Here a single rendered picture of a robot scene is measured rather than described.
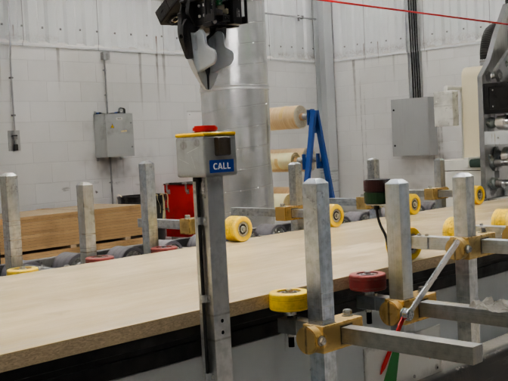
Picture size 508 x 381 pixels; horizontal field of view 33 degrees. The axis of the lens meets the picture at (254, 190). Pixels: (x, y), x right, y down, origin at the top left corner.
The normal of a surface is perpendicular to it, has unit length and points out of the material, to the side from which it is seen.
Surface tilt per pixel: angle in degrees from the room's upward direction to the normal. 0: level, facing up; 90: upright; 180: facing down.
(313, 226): 90
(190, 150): 90
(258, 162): 90
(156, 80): 90
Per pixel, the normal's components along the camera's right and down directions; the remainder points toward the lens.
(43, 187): 0.73, 0.00
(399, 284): -0.71, 0.07
